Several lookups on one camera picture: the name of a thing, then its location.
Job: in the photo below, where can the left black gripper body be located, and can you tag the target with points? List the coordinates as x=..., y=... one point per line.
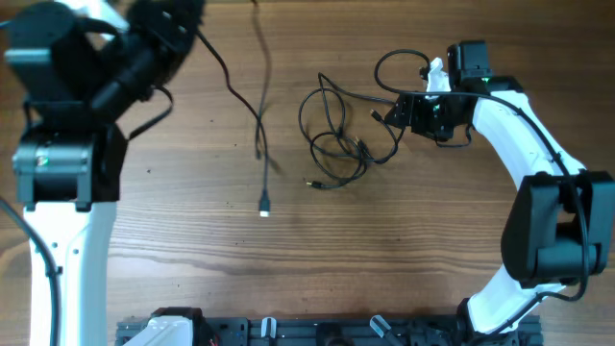
x=155, y=40

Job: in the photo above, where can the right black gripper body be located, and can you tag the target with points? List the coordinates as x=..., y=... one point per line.
x=431, y=117

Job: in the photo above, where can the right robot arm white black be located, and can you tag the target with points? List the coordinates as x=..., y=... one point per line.
x=558, y=232

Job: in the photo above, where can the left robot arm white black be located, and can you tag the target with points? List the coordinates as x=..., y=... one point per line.
x=81, y=74

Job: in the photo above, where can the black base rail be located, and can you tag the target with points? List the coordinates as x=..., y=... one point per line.
x=430, y=330

